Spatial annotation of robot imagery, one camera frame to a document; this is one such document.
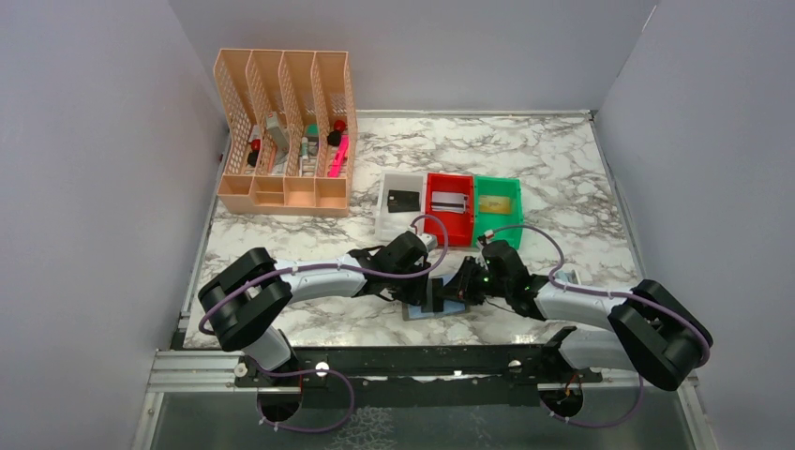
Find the purple cable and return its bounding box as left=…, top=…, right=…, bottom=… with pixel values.
left=479, top=224, right=713, bottom=429
left=197, top=214, right=450, bottom=337

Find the red black stamp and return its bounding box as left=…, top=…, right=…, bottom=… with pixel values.
left=326, top=120, right=347, bottom=147

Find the black mounting rail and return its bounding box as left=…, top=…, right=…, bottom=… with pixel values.
left=155, top=344, right=604, bottom=412

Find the peach plastic desk organizer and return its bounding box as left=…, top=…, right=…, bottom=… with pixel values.
left=213, top=49, right=358, bottom=218

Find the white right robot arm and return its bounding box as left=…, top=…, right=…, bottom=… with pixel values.
left=434, top=240, right=713, bottom=391

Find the white magnetic stripe card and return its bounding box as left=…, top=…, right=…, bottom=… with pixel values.
left=430, top=191, right=468, bottom=214

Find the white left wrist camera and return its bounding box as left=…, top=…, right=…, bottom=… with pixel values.
left=411, top=232, right=439, bottom=252

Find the white plastic bin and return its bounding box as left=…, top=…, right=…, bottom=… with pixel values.
left=373, top=171, right=427, bottom=242

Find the green plastic bin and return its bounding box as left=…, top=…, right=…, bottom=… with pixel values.
left=472, top=175, right=524, bottom=247

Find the pink highlighter pen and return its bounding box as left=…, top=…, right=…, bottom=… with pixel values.
left=328, top=134, right=350, bottom=178

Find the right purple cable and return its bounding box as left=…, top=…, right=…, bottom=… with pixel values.
left=479, top=224, right=713, bottom=429

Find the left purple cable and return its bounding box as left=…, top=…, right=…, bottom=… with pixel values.
left=197, top=214, right=450, bottom=337

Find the gold card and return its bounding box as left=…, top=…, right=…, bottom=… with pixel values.
left=478, top=195, right=513, bottom=215

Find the grey box in organizer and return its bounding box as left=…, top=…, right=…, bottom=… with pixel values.
left=265, top=112, right=290, bottom=152

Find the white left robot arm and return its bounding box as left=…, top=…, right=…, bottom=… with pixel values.
left=198, top=231, right=438, bottom=372

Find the red plastic bin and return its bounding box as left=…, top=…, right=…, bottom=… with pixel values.
left=424, top=172, right=474, bottom=248

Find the green capped bottle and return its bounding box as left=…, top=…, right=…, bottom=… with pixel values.
left=304, top=124, right=320, bottom=157

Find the grey metal card holder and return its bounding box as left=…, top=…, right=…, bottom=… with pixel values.
left=402, top=275, right=470, bottom=322

